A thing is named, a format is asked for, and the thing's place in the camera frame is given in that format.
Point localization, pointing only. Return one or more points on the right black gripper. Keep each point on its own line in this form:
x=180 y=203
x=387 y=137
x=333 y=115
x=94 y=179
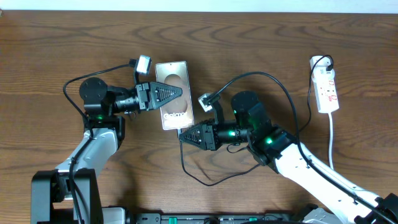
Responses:
x=208 y=139

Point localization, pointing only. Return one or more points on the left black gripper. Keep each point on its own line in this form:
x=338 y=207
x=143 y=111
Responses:
x=147 y=97

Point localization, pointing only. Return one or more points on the gold Galaxy smartphone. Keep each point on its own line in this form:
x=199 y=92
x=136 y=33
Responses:
x=178 y=113

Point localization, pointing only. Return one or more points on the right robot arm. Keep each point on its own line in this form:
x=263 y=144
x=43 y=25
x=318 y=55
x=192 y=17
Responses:
x=274 y=147

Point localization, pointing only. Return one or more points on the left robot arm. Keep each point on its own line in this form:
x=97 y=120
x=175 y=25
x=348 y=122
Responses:
x=69 y=193

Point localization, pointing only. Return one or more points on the white power strip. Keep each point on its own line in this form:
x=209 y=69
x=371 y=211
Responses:
x=323 y=78

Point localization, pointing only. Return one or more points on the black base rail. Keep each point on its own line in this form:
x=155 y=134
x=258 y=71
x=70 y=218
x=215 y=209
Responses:
x=189 y=218

